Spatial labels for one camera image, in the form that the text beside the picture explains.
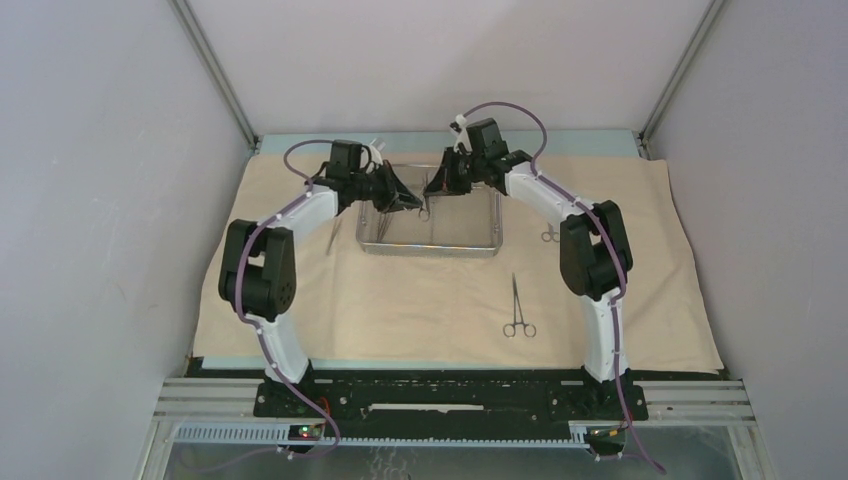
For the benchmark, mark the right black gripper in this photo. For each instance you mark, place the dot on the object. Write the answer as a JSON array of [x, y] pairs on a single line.
[[449, 183]]

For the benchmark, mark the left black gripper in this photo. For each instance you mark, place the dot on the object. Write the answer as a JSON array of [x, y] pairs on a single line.
[[394, 195]]

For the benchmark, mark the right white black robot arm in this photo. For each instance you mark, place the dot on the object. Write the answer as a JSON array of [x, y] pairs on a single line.
[[594, 250]]

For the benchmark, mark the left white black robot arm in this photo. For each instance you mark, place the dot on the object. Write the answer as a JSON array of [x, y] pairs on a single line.
[[258, 269]]

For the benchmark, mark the metal mesh instrument tray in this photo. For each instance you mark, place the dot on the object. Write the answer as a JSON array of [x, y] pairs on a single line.
[[467, 226]]

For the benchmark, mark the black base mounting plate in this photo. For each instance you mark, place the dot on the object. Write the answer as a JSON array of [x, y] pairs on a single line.
[[339, 394]]

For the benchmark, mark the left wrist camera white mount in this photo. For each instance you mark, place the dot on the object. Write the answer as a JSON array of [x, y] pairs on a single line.
[[373, 151]]

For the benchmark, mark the aluminium frame rail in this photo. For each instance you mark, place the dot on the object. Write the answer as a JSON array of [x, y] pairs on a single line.
[[219, 410]]

